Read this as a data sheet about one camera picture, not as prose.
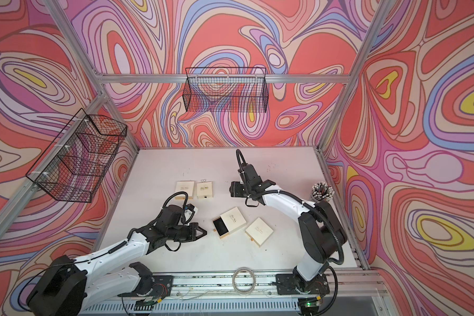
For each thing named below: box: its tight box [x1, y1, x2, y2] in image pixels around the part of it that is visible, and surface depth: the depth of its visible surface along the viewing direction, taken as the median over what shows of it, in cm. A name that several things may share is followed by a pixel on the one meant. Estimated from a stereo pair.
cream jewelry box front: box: [244, 217, 274, 248], surface depth 86 cm
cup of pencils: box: [310, 181, 336, 203], surface depth 83 cm
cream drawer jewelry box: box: [175, 181, 195, 201], surface depth 101 cm
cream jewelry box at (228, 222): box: [212, 206, 247, 239], surface depth 88 cm
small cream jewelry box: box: [196, 181, 214, 200], surface depth 100 cm
